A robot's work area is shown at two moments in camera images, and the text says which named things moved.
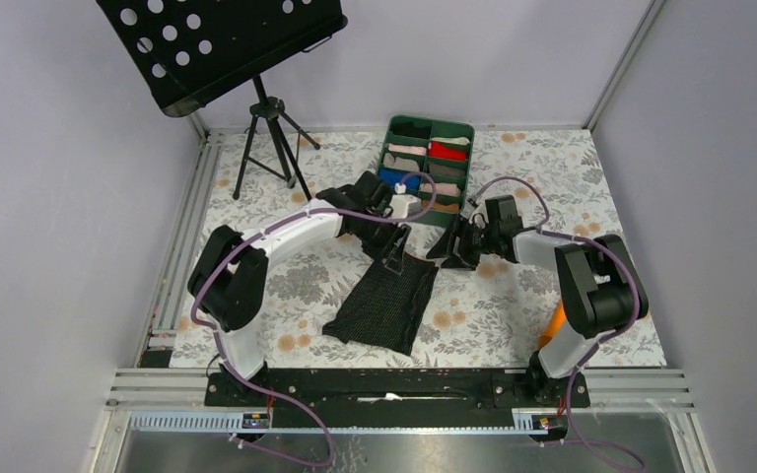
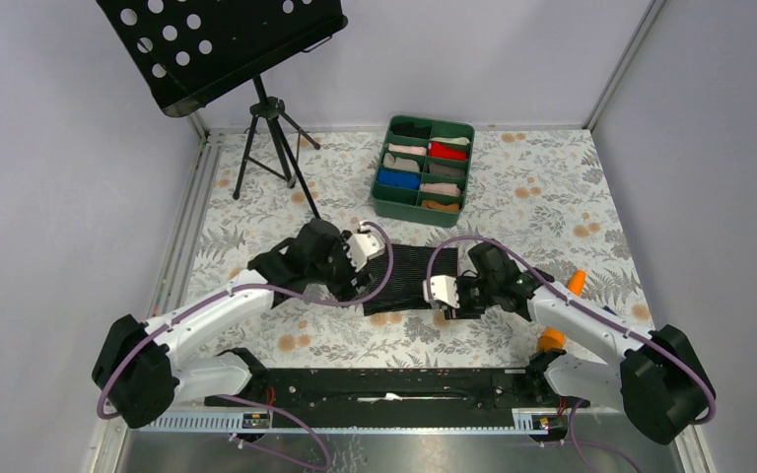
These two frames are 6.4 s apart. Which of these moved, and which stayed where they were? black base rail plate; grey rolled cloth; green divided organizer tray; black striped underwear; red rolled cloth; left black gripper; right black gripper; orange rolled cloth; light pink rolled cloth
Moved: black striped underwear; right black gripper; left black gripper
Stayed: orange rolled cloth; black base rail plate; red rolled cloth; green divided organizer tray; grey rolled cloth; light pink rolled cloth
